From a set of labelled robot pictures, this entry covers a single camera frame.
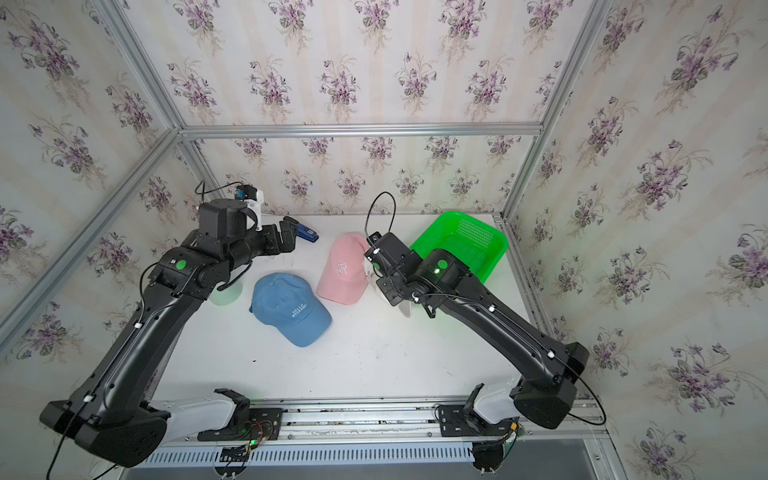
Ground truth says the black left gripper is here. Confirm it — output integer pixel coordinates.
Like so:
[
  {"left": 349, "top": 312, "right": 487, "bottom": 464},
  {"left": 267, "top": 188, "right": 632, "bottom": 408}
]
[{"left": 219, "top": 216, "right": 299, "bottom": 273}]

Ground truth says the pink baseball cap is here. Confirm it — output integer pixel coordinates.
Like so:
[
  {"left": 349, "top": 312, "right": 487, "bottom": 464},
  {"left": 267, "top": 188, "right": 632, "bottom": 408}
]
[{"left": 316, "top": 233, "right": 368, "bottom": 305}]

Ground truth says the light blue baseball cap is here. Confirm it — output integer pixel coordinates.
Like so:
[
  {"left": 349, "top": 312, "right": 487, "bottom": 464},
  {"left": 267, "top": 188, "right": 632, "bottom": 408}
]
[{"left": 249, "top": 273, "right": 332, "bottom": 348}]

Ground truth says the grey white baseball cap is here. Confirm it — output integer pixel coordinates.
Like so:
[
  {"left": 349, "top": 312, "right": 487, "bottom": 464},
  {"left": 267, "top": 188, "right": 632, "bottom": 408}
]
[{"left": 397, "top": 300, "right": 412, "bottom": 318}]

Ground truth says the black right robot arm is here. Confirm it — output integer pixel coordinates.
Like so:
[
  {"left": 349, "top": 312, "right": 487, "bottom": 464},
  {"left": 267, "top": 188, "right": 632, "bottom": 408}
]
[{"left": 365, "top": 247, "right": 589, "bottom": 430}]

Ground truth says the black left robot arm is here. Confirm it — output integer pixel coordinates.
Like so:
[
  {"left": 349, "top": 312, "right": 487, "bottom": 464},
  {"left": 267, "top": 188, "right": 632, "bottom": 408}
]
[{"left": 39, "top": 199, "right": 297, "bottom": 468}]

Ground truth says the blue black stapler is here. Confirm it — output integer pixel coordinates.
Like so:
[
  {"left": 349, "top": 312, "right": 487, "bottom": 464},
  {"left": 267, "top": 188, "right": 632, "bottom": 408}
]
[{"left": 295, "top": 222, "right": 319, "bottom": 243}]

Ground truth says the mint green pen cup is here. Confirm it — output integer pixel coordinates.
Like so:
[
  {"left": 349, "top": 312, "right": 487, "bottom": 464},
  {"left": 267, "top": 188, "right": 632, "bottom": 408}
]
[{"left": 208, "top": 281, "right": 243, "bottom": 307}]

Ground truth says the green plastic basket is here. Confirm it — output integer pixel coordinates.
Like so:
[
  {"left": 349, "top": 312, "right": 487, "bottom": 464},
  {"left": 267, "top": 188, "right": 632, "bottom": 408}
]
[{"left": 411, "top": 211, "right": 509, "bottom": 283}]

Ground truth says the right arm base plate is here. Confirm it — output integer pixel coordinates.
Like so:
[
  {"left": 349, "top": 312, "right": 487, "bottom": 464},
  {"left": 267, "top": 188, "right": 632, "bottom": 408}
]
[{"left": 434, "top": 403, "right": 514, "bottom": 438}]

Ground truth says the aluminium mounting rail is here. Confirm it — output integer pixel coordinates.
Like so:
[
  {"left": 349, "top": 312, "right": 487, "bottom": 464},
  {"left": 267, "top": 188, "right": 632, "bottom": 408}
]
[{"left": 142, "top": 394, "right": 608, "bottom": 444}]

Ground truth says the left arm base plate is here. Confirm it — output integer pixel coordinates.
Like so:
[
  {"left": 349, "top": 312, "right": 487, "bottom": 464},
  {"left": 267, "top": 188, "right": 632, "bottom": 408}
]
[{"left": 197, "top": 408, "right": 283, "bottom": 442}]

